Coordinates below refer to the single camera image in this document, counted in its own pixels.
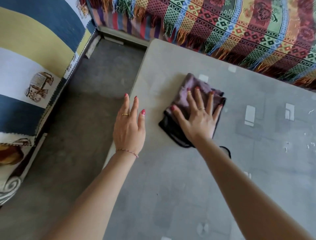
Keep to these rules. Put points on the person's right little finger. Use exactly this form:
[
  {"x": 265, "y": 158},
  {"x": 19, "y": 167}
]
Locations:
[{"x": 217, "y": 112}]

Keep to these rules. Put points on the person's right forearm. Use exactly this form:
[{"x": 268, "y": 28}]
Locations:
[{"x": 242, "y": 192}]

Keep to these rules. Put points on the multicoloured fringed woven blanket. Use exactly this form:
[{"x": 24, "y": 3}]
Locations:
[{"x": 222, "y": 24}]

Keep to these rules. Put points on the person's left middle finger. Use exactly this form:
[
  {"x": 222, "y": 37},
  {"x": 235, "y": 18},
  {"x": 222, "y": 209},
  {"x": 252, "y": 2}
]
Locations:
[{"x": 125, "y": 106}]

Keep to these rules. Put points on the person's right thumb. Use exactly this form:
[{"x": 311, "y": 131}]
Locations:
[{"x": 179, "y": 116}]

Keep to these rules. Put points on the blue yellow white sofa cover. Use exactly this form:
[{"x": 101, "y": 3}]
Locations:
[{"x": 37, "y": 29}]

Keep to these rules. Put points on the purple black-edged cleaning cloth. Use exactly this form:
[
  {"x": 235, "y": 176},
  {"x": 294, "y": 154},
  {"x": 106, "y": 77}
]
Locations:
[{"x": 180, "y": 99}]

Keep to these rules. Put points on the person's left forearm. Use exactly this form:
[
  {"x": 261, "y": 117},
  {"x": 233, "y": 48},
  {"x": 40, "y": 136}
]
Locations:
[{"x": 98, "y": 195}]

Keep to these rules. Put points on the person's right middle finger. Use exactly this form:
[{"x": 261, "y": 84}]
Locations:
[{"x": 199, "y": 99}]

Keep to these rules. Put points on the person's left hand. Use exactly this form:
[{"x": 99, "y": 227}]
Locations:
[{"x": 128, "y": 133}]

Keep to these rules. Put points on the person's right hand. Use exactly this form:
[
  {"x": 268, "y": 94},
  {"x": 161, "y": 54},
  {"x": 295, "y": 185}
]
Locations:
[{"x": 200, "y": 123}]

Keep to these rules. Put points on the grey sofa base board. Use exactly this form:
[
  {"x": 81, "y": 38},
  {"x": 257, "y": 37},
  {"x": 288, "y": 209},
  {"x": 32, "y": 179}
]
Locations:
[{"x": 123, "y": 34}]

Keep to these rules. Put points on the person's left thumb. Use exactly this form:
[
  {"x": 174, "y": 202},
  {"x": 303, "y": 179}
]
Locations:
[{"x": 141, "y": 121}]

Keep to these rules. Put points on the striped purple red fabric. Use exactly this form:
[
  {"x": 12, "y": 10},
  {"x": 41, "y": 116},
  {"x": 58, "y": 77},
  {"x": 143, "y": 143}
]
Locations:
[{"x": 123, "y": 22}]

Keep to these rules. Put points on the white tape piece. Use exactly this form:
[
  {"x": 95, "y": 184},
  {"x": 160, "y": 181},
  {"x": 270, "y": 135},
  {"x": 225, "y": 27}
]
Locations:
[
  {"x": 232, "y": 69},
  {"x": 247, "y": 175},
  {"x": 203, "y": 78},
  {"x": 290, "y": 111},
  {"x": 250, "y": 115}
]

